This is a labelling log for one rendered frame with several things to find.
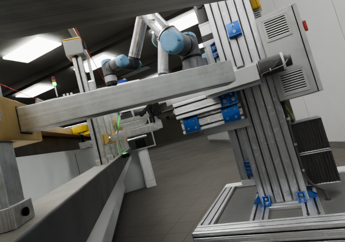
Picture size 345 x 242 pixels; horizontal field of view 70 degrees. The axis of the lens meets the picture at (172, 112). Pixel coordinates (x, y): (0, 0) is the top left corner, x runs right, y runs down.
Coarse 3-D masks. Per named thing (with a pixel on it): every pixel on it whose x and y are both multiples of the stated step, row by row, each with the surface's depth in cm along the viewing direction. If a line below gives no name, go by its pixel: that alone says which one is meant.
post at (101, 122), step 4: (92, 80) 126; (92, 84) 125; (92, 88) 125; (96, 88) 127; (100, 116) 124; (100, 120) 124; (100, 124) 123; (104, 124) 124; (100, 128) 123; (104, 128) 124; (100, 132) 123; (104, 132) 123; (108, 144) 123; (104, 148) 122; (108, 148) 123; (108, 152) 122
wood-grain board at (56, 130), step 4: (52, 128) 97; (56, 128) 102; (60, 128) 107; (64, 128) 114; (44, 132) 91; (48, 132) 94; (52, 132) 97; (56, 132) 101; (60, 132) 106; (64, 132) 112; (68, 132) 119; (56, 136) 116; (60, 136) 120; (64, 136) 125; (68, 136) 131; (72, 136) 137; (76, 136) 144; (80, 136) 151; (84, 136) 159; (88, 136) 169
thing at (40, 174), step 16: (32, 144) 87; (48, 144) 102; (64, 144) 124; (16, 160) 73; (32, 160) 83; (48, 160) 98; (64, 160) 118; (80, 160) 148; (32, 176) 80; (48, 176) 94; (64, 176) 112; (32, 192) 78; (48, 192) 90; (112, 224) 201; (112, 240) 197
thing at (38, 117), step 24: (192, 72) 33; (216, 72) 33; (72, 96) 30; (96, 96) 31; (120, 96) 31; (144, 96) 32; (168, 96) 32; (24, 120) 29; (48, 120) 30; (72, 120) 31
